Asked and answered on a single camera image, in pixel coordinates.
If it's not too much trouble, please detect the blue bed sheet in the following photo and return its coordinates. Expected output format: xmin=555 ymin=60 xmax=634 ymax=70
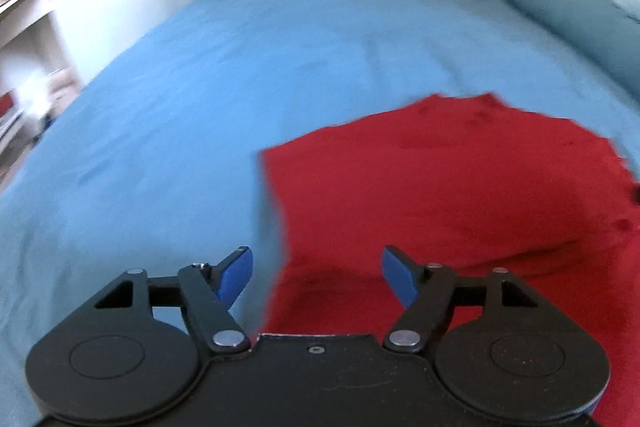
xmin=0 ymin=0 xmax=640 ymax=427

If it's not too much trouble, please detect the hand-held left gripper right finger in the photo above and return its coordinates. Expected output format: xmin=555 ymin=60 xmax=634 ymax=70
xmin=381 ymin=245 xmax=540 ymax=352

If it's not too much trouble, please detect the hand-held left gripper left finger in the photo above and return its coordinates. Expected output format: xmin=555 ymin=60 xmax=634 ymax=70
xmin=93 ymin=246 xmax=254 ymax=352

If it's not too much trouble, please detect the white shelf unit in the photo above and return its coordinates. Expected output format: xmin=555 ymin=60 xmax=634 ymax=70
xmin=0 ymin=0 xmax=216 ymax=178

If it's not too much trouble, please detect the red garment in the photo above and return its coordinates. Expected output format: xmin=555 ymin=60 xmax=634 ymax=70
xmin=244 ymin=93 xmax=640 ymax=427

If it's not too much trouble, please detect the teal bolster pillow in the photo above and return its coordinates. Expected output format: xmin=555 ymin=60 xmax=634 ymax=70
xmin=492 ymin=0 xmax=640 ymax=105

